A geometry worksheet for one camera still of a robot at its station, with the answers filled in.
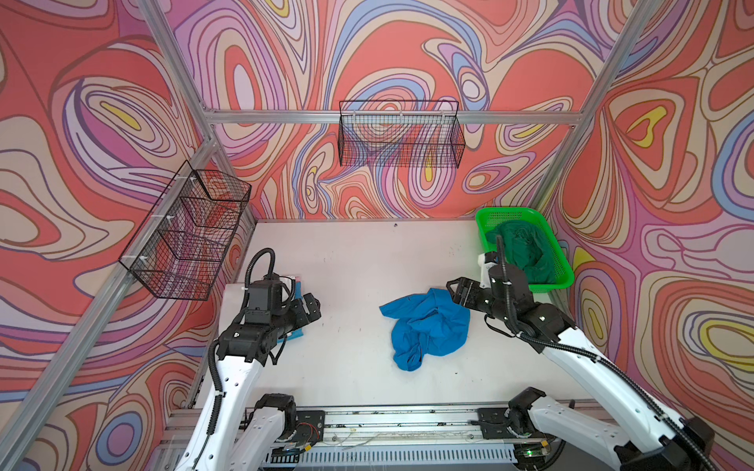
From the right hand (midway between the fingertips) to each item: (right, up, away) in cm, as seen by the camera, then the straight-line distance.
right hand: (459, 294), depth 77 cm
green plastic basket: (+22, +24, +38) cm, 50 cm away
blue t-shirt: (-8, -10, +7) cm, 14 cm away
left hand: (-39, -3, -1) cm, 39 cm away
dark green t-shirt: (+32, +13, +28) cm, 44 cm away
